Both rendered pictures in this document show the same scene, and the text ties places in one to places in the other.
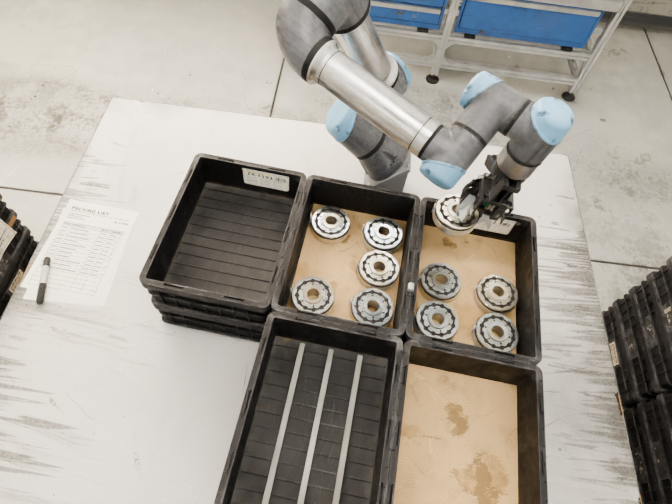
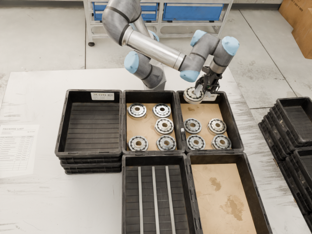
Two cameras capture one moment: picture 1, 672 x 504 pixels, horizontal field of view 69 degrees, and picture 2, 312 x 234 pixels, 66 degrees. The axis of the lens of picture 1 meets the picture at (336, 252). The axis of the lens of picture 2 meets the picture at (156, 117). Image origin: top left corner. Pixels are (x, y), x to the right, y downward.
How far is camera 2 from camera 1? 16 cm
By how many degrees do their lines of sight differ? 10
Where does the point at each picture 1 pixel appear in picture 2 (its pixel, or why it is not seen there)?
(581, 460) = (267, 190)
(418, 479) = (206, 214)
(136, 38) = (7, 44)
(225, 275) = (94, 144)
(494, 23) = (179, 14)
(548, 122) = (230, 46)
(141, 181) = (36, 109)
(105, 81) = not seen: outside the picture
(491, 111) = (205, 45)
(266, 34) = (74, 33)
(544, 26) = (200, 13)
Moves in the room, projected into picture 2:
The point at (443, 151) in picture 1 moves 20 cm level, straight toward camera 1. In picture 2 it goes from (189, 65) to (187, 102)
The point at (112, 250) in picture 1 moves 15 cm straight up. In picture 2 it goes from (30, 145) to (20, 130)
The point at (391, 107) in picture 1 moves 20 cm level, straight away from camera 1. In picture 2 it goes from (163, 50) to (160, 22)
